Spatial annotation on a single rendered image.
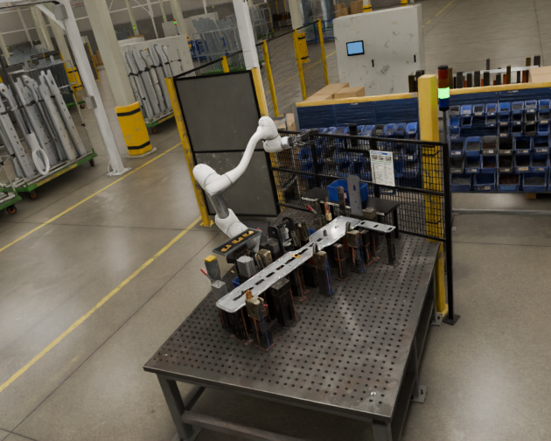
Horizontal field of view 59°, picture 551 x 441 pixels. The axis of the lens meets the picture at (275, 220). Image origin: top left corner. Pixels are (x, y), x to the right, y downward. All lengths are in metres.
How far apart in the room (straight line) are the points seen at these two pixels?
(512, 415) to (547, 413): 0.21
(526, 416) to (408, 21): 7.66
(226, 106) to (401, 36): 4.94
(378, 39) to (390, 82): 0.84
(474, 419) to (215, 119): 4.22
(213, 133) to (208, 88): 0.55
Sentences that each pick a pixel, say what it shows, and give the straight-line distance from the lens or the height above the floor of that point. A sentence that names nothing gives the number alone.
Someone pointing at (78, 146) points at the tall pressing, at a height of 0.51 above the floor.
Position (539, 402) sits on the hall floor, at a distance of 3.85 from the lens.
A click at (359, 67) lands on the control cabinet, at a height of 1.04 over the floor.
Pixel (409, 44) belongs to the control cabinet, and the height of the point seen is 1.37.
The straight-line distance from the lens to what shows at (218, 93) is 5.96.
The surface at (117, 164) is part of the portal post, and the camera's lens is 10.29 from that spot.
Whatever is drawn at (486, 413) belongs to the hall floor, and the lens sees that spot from 3.73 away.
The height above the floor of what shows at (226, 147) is 1.09.
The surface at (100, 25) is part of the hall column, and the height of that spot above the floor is 2.70.
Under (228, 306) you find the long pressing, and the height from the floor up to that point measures 1.00.
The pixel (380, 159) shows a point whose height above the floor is 1.37.
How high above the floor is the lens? 2.73
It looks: 25 degrees down
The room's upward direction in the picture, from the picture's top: 11 degrees counter-clockwise
